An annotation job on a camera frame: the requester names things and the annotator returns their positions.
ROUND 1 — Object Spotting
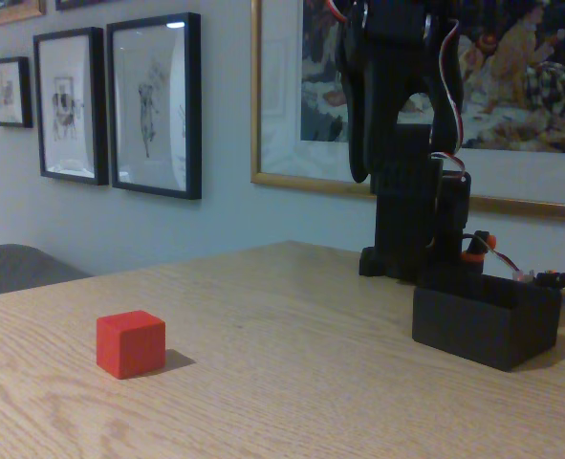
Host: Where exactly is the black power plug cable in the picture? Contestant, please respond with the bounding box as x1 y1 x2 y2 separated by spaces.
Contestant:
534 270 565 294

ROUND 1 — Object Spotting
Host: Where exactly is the large gold framed painting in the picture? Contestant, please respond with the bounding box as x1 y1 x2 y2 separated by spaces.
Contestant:
250 0 565 225

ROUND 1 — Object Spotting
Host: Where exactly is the gold picture frame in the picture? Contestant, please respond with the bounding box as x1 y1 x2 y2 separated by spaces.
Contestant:
0 0 48 31

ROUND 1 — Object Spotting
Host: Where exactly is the dark picture frame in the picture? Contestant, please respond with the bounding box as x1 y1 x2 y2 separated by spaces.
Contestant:
54 0 123 11

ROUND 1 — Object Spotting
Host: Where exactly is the grey chair back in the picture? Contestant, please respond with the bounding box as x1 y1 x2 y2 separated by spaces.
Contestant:
0 243 93 299

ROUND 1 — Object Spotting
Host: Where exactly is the white connector cable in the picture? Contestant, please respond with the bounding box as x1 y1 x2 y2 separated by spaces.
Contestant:
491 246 537 284

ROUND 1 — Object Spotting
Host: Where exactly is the red cube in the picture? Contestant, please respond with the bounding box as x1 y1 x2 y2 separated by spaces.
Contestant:
95 309 167 381

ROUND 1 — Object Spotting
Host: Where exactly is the medium black framed drawing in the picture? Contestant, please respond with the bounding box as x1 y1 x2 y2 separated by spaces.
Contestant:
33 27 110 186

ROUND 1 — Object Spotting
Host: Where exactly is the small black framed picture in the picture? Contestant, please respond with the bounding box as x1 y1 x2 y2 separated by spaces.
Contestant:
0 55 34 129

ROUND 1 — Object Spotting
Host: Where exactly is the orange black clamp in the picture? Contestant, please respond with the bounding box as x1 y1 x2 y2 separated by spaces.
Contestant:
460 229 499 276

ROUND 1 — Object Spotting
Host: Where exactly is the black box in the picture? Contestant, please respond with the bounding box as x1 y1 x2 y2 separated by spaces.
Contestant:
411 272 563 373

